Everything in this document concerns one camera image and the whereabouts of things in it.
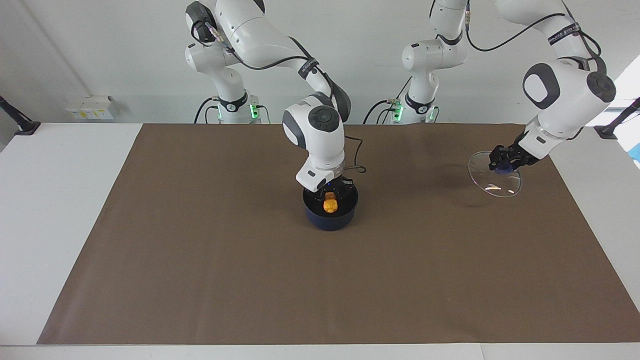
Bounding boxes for glass lid with blue knob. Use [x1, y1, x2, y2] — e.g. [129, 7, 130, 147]
[468, 150, 523, 198]

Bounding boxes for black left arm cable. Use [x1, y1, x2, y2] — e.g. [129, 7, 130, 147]
[464, 0, 609, 77]

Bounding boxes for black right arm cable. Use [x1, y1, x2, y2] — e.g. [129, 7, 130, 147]
[190, 19, 367, 174]

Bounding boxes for black left base cables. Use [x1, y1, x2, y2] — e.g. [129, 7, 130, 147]
[363, 77, 441, 125]

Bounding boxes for white wall socket box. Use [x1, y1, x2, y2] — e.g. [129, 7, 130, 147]
[66, 96, 115, 121]

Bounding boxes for dark blue saucepan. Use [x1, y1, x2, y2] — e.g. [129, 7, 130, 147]
[302, 181, 360, 232]

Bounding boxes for black right base cables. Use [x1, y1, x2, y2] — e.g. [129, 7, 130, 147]
[193, 97, 271, 125]

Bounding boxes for brown table mat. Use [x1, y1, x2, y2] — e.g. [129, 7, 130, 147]
[36, 123, 640, 345]

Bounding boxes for black base cables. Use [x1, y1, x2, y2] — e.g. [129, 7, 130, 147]
[363, 77, 441, 125]
[193, 97, 271, 125]

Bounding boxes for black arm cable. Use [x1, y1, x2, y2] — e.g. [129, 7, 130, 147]
[464, 0, 609, 77]
[190, 19, 367, 174]

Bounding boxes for black camera stand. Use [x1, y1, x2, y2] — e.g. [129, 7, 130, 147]
[594, 97, 640, 140]
[0, 95, 41, 136]

